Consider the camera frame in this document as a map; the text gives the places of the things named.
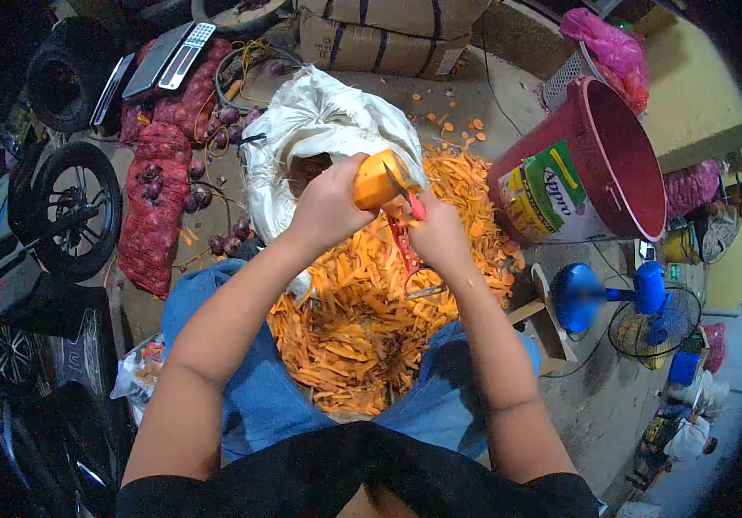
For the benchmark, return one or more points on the black tyre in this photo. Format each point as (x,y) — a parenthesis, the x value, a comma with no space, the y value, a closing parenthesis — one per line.
(67,74)

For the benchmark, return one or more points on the pink mesh sack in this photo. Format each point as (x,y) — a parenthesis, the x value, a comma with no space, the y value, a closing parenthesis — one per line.
(691,188)

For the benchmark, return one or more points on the person's right fingers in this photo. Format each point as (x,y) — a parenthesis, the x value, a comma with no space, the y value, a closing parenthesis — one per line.
(417,223)

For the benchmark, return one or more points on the white woven sack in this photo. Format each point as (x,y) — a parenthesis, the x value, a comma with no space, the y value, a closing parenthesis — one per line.
(309,120)

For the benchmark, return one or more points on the orange carrot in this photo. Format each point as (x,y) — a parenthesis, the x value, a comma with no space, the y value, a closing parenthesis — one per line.
(374,184)

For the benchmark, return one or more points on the yellow bucket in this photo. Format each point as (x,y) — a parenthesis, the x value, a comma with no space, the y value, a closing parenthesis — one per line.
(678,245)

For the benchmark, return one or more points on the person's body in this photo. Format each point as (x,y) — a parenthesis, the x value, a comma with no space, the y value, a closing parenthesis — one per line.
(358,472)

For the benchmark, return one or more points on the blue floor fan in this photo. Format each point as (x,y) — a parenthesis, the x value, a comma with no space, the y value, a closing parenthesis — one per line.
(646,304)

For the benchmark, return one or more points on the loose red onions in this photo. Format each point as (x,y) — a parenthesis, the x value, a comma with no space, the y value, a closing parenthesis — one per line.
(228,126)

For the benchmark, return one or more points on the red bucket with label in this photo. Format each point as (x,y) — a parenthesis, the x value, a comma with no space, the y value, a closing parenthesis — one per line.
(558,188)

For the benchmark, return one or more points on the white perforated basket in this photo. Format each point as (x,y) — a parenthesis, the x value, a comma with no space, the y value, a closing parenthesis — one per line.
(565,78)

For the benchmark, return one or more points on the red mesh onion sack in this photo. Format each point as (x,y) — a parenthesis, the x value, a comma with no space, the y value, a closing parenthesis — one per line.
(190,103)
(154,213)

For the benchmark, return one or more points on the digital weighing scale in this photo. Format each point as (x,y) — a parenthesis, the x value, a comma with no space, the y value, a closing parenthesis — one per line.
(167,58)
(111,90)

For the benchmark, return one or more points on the pink plastic bag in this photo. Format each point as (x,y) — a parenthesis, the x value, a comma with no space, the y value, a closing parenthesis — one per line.
(607,48)

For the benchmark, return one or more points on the person's left hand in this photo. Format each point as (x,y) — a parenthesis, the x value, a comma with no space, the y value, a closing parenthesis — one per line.
(326,207)

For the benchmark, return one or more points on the person's left fingers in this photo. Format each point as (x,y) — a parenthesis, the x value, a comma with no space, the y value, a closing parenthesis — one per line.
(353,173)

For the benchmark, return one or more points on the motorcycle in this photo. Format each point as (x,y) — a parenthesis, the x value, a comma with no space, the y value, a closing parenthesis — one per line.
(54,259)

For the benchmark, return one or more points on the clear plastic bag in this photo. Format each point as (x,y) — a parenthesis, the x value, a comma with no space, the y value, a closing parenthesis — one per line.
(138,375)

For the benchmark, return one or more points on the red peeler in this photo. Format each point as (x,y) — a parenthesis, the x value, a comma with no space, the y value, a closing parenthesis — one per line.
(408,256)

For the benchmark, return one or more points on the pile of carrot peels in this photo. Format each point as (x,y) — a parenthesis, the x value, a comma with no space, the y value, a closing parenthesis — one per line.
(358,324)

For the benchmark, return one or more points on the wooden stool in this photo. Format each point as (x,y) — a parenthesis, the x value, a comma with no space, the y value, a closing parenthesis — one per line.
(549,330)

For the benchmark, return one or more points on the person's right hand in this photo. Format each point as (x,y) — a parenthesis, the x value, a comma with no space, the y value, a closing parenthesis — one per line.
(441,236)

